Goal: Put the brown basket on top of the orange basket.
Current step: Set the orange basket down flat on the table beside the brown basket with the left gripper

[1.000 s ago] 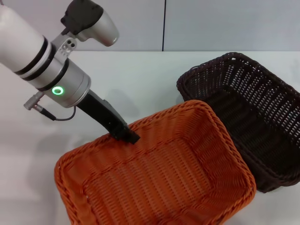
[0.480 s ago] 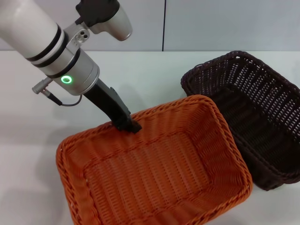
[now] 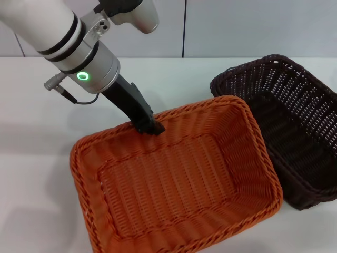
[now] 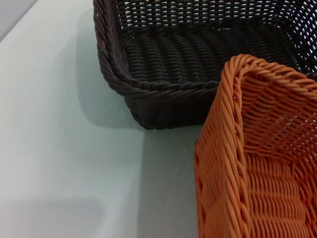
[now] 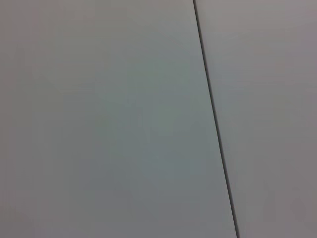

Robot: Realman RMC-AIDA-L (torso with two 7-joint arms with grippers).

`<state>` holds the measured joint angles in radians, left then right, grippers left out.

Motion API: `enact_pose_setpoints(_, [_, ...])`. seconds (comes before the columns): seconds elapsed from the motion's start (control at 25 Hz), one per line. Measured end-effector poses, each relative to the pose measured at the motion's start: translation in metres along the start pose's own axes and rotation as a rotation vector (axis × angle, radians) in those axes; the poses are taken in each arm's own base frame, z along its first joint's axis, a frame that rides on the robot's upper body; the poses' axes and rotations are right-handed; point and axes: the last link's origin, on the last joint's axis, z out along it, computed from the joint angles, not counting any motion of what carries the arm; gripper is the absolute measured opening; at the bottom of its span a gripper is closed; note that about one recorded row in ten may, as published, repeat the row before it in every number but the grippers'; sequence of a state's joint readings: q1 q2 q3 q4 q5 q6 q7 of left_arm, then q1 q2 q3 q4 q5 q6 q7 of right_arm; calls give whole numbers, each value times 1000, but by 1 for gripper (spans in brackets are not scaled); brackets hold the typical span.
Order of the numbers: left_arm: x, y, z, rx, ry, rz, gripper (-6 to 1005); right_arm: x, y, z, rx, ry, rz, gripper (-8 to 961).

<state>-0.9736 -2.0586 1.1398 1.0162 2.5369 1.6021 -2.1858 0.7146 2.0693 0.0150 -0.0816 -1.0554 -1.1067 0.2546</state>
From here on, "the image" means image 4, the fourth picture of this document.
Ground orange woven plastic basket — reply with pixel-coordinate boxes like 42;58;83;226
194;55;317;238

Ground dark brown woven basket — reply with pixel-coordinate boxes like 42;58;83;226
93;0;317;130

